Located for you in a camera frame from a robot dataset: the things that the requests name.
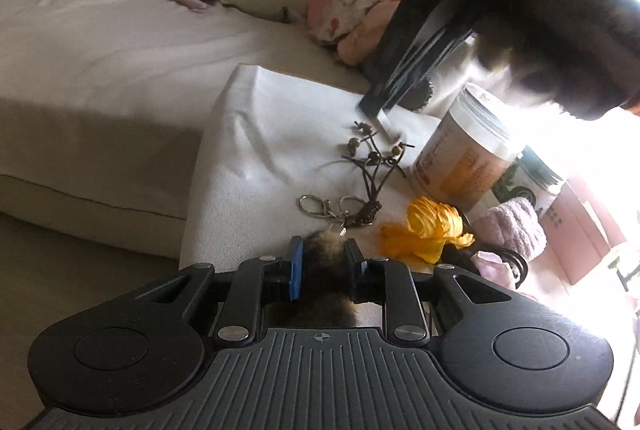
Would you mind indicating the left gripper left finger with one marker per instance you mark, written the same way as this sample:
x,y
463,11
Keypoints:
x,y
254,285

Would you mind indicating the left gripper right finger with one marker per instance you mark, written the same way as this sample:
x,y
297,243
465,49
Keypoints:
x,y
388,284

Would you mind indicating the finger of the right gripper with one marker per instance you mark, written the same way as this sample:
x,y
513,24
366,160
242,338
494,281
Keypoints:
x,y
400,54

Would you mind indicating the brown fur pompom keychain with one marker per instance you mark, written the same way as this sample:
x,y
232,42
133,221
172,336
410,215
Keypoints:
x,y
324,298

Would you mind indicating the yellow fabric flower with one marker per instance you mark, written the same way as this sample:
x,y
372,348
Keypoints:
x,y
429,227

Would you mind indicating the black hair claw clip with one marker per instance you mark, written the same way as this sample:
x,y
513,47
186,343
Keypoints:
x,y
499,265

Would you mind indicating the pink floral blanket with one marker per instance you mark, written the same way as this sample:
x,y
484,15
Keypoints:
x,y
353,27

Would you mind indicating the orange label plastic jar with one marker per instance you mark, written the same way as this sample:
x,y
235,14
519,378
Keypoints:
x,y
472,146

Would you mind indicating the green lid glass jar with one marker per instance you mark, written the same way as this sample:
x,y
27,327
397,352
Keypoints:
x,y
531,178

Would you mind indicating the purple fluffy scrunchie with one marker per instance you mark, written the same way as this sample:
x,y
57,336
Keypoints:
x,y
513,225

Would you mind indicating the pink storage box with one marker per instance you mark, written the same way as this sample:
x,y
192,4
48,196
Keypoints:
x,y
581,234

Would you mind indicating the beige sofa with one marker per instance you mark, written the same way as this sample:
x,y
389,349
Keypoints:
x,y
104,104

